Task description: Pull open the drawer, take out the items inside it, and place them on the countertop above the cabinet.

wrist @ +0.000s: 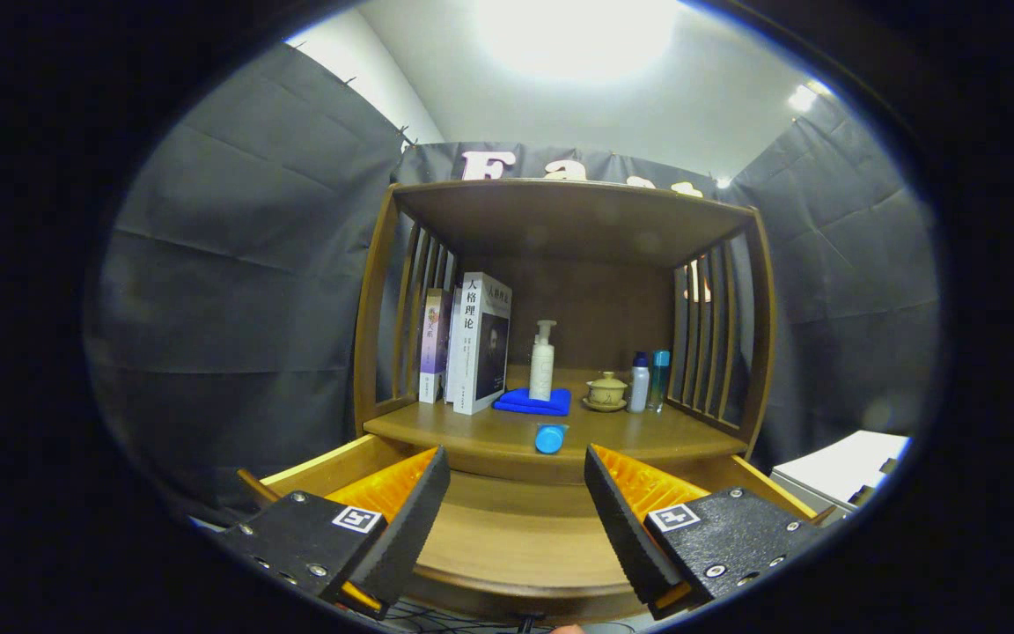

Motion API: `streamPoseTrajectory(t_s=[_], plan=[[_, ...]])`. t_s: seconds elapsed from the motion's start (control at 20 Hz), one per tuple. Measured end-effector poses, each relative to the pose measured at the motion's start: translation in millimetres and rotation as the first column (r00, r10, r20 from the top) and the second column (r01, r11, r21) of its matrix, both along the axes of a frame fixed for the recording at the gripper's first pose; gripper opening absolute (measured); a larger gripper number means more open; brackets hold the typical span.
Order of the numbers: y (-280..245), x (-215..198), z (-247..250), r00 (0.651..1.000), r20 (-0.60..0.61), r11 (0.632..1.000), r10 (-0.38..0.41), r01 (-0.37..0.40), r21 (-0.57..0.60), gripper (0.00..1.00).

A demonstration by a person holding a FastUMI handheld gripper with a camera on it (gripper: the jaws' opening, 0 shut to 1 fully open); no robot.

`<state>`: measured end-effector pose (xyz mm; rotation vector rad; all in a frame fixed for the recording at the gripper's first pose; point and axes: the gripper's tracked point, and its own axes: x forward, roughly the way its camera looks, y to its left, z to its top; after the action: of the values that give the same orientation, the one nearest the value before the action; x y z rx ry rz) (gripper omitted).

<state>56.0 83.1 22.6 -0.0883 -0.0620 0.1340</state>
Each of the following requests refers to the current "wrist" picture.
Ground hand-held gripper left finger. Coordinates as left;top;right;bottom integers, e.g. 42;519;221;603
221;445;452;620

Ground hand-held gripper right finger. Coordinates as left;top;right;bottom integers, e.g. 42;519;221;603
584;443;827;619

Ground wooden drawer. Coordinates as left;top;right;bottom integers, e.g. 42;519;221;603
237;433;827;622

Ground white drawer unit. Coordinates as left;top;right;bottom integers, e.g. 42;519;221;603
769;430;911;520

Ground wooden cabinet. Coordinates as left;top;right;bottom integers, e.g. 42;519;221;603
353;179;776;485

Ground yellow lidded teacup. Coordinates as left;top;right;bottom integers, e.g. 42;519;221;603
583;371;629;413

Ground white bottle dark blue cap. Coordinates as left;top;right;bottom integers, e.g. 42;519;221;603
628;352;650;414

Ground clear teal bottle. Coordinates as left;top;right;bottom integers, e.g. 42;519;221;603
650;350;672;413

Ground folded blue cloth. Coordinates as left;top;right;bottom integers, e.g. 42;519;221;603
493;387;572;417

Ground white pump bottle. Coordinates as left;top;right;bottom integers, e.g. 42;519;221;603
529;320;558;402

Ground large white book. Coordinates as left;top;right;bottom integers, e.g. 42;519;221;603
452;271;513;416

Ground purple book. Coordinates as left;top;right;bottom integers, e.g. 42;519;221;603
418;288;453;404

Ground small ceiling spotlight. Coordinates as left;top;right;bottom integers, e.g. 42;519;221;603
789;79;834;111

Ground black floor cables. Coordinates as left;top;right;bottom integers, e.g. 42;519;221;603
379;601;561;634

